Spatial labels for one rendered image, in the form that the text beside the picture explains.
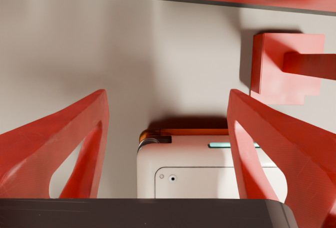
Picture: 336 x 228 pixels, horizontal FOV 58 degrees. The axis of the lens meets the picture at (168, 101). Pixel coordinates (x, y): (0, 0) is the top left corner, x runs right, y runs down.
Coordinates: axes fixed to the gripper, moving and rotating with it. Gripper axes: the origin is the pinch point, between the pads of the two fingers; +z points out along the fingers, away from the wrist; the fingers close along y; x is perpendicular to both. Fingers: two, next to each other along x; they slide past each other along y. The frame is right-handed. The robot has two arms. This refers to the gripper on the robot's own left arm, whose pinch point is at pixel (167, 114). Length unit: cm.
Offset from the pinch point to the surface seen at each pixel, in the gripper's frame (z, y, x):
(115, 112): 80, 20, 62
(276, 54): 79, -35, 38
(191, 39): 92, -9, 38
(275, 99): 81, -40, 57
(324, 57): 55, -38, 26
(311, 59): 61, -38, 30
